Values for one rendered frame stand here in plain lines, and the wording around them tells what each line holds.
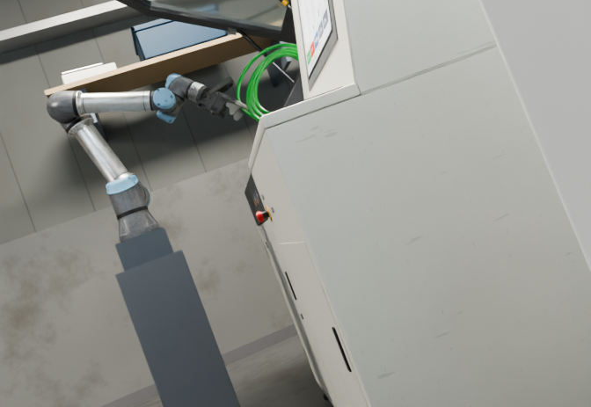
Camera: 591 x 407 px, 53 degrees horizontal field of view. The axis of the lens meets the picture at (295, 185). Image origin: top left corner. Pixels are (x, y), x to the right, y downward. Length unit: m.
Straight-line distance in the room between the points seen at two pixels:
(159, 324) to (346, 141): 1.12
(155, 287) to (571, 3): 1.75
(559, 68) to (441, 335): 0.78
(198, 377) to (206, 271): 2.10
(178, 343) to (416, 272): 1.09
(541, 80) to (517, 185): 0.73
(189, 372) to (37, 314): 2.27
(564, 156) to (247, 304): 3.67
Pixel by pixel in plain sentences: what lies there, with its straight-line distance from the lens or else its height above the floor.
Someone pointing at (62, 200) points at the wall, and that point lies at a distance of 4.30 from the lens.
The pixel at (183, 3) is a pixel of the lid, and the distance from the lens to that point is 2.68.
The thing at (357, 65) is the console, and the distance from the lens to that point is 1.31.
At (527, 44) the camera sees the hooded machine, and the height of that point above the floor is 0.83.
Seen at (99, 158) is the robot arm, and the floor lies 1.25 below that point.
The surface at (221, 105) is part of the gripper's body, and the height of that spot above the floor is 1.27.
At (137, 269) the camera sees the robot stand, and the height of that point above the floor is 0.79.
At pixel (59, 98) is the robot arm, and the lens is 2.36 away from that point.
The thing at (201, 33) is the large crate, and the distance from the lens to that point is 3.84.
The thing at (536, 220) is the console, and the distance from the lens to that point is 1.39.
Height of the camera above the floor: 0.75
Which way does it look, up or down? 3 degrees up
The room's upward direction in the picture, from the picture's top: 21 degrees counter-clockwise
